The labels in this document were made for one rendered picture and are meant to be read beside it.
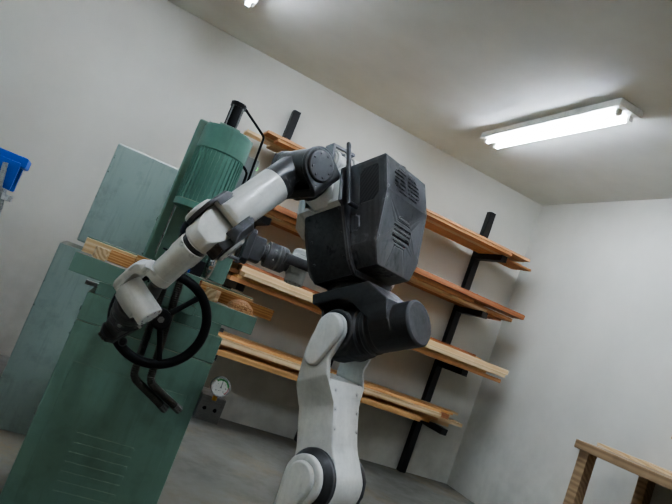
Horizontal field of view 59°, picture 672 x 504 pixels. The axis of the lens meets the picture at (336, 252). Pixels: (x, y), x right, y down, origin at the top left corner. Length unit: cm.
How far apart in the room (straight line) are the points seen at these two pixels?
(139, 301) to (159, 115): 319
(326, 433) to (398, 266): 44
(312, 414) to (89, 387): 79
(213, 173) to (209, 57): 271
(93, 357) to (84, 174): 263
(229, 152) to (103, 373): 82
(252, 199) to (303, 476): 64
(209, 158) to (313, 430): 102
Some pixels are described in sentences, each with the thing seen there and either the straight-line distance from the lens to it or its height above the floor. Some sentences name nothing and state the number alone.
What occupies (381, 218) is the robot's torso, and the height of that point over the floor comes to 125.
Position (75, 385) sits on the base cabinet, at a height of 52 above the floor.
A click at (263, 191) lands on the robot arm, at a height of 120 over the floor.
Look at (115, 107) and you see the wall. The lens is 456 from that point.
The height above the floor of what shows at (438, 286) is 153.
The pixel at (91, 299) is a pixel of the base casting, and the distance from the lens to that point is 198.
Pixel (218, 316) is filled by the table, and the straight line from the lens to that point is 199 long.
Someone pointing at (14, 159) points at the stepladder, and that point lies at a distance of 283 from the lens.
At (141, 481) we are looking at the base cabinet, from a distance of 209.
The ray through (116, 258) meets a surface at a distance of 212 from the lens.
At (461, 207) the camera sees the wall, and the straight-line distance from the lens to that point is 541.
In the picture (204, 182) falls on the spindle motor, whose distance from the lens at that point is 207.
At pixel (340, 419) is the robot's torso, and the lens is 148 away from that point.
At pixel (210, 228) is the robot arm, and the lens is 138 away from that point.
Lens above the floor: 98
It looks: 6 degrees up
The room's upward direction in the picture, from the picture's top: 21 degrees clockwise
